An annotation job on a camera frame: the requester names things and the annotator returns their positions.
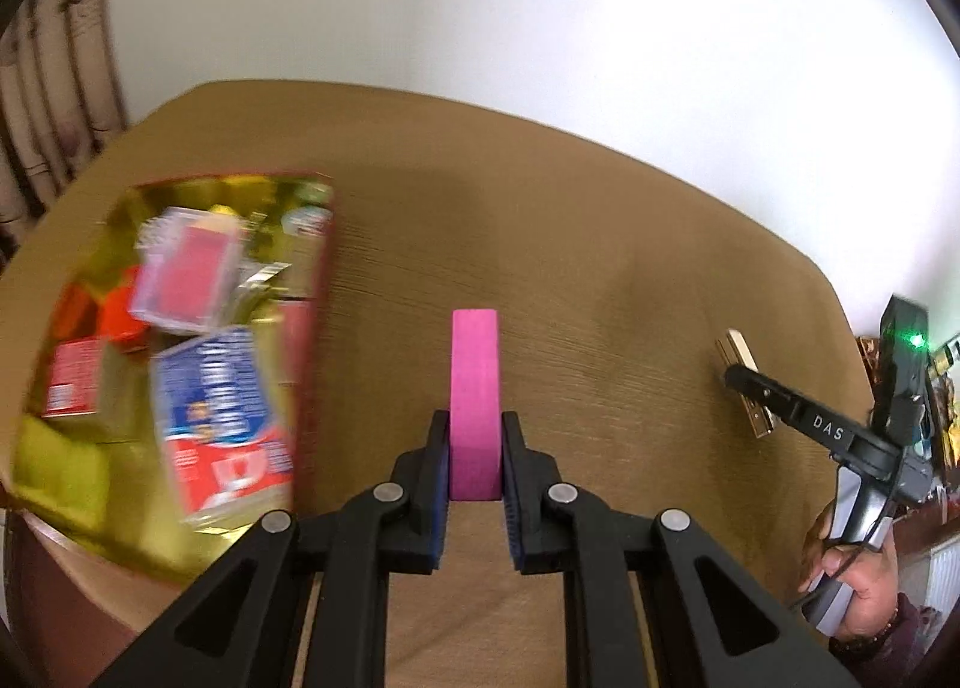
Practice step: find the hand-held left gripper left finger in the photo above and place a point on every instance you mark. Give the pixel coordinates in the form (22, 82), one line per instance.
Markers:
(439, 515)

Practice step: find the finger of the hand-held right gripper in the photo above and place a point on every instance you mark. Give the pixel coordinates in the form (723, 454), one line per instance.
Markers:
(817, 425)

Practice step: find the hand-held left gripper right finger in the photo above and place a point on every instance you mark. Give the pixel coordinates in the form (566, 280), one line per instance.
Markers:
(512, 515)

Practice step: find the pink block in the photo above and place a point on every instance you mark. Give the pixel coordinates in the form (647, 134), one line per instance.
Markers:
(475, 395)

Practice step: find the blue and red packet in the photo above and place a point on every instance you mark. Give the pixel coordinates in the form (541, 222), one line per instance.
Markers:
(221, 425)

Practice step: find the gold box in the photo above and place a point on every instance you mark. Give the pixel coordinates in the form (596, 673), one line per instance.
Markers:
(90, 493)

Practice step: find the clear case of red cards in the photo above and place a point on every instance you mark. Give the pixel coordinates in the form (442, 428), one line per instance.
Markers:
(187, 271)

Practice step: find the person's right forearm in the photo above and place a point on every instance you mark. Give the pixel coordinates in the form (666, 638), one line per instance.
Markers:
(892, 658)

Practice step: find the person's right hand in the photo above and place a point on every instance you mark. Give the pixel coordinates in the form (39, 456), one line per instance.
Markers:
(870, 594)

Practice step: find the white radiator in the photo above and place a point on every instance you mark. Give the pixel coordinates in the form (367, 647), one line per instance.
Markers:
(934, 575)

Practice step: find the small red box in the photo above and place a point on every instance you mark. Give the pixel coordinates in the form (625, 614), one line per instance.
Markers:
(73, 384)

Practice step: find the striped beige curtain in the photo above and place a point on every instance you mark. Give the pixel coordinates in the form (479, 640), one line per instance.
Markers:
(45, 95)

